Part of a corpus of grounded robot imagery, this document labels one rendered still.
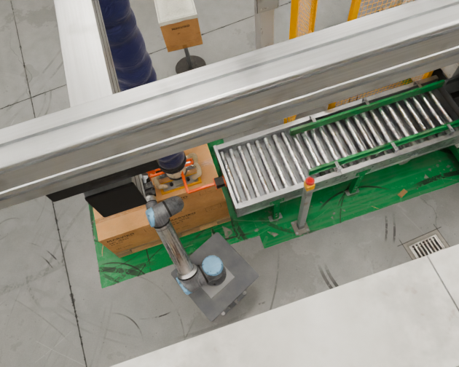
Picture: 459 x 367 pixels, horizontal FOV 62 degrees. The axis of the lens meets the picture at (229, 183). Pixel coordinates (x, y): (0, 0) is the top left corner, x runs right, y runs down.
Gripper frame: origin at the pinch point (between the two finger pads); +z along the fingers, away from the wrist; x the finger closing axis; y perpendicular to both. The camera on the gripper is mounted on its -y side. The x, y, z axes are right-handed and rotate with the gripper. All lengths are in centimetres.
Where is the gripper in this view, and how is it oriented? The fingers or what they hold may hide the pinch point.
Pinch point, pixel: (141, 176)
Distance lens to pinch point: 312.3
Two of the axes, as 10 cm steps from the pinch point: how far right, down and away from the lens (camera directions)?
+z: -3.0, -8.5, 4.3
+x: -0.8, -4.3, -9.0
